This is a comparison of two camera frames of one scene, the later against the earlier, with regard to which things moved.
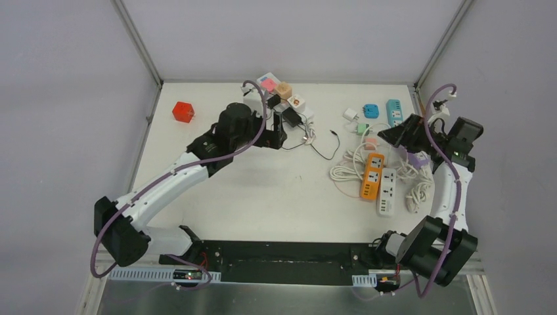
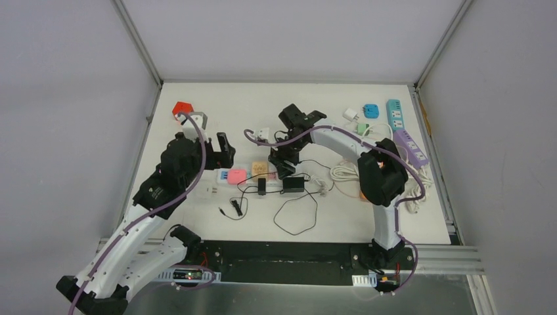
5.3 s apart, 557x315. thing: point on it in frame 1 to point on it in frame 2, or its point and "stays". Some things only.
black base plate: [280, 263] stays
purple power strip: [419, 159] stays
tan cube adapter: [284, 90] to [260, 167]
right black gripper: [406, 133] to [277, 154]
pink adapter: [268, 83] to [235, 176]
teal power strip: [393, 111] stays
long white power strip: [279, 104] to [276, 177]
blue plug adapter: [371, 111] stays
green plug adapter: [360, 128] stays
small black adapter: [273, 101] to [262, 186]
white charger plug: [350, 114] stays
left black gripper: [273, 138] to [222, 150]
